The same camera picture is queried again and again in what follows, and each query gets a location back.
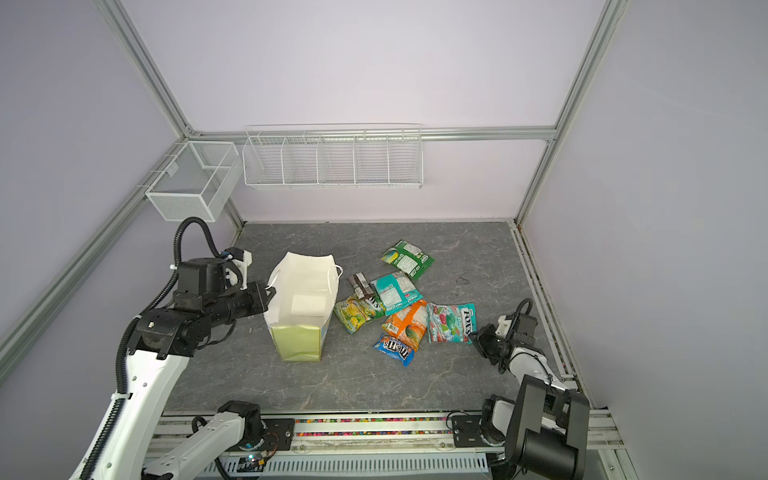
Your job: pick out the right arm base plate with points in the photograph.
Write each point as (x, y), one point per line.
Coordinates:
(467, 431)

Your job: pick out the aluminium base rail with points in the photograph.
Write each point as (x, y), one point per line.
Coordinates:
(403, 432)

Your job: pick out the long white wire shelf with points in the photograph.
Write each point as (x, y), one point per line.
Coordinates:
(333, 155)

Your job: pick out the pink-teal Fox's candy packet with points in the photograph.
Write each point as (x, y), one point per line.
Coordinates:
(451, 323)

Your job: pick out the green Fox's candy packet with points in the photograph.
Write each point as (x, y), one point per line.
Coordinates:
(408, 258)

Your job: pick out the yellow-green Fox's candy packet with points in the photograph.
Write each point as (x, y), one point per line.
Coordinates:
(353, 313)

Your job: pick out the white and green paper bag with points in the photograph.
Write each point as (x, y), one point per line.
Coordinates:
(298, 316)

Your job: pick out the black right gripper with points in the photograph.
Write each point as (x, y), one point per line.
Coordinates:
(482, 340)

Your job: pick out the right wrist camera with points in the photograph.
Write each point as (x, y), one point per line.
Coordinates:
(505, 327)

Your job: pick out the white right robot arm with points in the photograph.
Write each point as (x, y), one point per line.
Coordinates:
(544, 430)

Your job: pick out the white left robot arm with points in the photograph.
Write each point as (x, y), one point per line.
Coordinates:
(208, 288)

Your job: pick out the orange Fox's candy packet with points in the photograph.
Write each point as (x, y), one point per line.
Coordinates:
(409, 325)

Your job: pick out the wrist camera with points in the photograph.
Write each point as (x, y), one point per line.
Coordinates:
(237, 263)
(505, 327)

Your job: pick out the teal Fox's candy packet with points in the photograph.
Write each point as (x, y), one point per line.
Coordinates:
(396, 291)

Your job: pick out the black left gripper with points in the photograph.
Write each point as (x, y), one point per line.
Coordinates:
(260, 304)

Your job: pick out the small white mesh basket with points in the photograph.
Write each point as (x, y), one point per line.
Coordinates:
(197, 182)

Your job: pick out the blue M&M's packet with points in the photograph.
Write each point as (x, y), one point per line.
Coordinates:
(395, 349)

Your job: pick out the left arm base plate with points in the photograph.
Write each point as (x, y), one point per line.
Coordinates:
(276, 435)

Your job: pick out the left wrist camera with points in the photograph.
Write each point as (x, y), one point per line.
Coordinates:
(237, 263)

